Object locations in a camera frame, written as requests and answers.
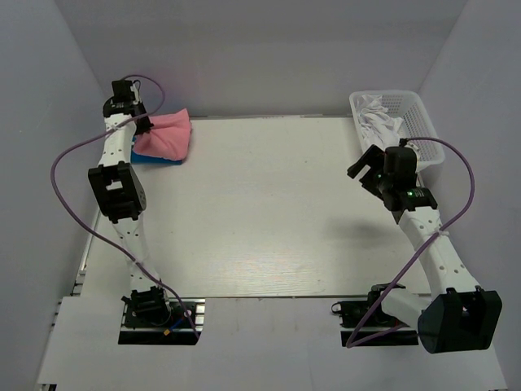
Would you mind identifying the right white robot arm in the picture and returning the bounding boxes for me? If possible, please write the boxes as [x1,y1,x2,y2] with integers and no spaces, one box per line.
[345,138,502,354]

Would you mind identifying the white crumpled t shirt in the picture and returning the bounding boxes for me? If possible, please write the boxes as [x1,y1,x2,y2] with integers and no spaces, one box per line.
[352,94,405,152]

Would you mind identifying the white plastic basket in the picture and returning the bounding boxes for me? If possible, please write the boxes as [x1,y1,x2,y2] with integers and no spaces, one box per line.
[349,90,437,145]

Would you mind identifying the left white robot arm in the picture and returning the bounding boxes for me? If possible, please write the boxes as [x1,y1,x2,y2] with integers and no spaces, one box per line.
[88,78,172,325]

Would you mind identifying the folded blue t shirt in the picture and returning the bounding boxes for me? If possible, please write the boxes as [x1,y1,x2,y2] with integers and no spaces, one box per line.
[131,126,191,165]

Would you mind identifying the pink t shirt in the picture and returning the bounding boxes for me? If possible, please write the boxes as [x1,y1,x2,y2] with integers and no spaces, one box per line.
[131,108,192,165]

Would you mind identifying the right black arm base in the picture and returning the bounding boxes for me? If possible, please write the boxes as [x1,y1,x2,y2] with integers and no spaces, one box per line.
[331,284,420,348]

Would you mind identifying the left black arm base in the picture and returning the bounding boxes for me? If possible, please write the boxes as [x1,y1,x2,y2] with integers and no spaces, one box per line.
[118,287,205,346]

